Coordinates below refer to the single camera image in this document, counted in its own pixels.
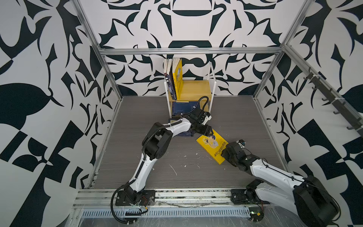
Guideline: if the purple book with old man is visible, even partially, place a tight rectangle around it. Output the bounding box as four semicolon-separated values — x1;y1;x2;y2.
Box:
165;61;177;100

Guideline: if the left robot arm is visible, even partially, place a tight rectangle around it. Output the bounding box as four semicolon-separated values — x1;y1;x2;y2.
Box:
125;109;213;196

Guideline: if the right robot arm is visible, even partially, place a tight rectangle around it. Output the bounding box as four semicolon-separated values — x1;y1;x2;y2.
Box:
221;140;341;227

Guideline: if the wooden white bookshelf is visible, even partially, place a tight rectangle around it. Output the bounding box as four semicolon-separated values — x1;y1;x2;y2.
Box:
164;63;217;118

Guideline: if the black book leaning upright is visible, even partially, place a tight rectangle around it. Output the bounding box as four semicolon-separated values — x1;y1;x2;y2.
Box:
163;59;172;76

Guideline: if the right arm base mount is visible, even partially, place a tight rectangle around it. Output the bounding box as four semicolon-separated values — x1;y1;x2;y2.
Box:
230;189;270;205

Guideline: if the black corrugated cable hose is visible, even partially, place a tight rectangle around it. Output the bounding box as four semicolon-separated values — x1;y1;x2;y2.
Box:
110;96;210;225

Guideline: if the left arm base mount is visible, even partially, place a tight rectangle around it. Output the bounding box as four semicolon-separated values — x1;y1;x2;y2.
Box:
115;190;156;206

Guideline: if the wall hook rail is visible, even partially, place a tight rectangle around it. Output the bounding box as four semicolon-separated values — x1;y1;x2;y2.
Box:
303;68;363;131

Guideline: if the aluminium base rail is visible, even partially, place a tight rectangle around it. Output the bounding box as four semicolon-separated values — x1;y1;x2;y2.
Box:
73;183;298;211

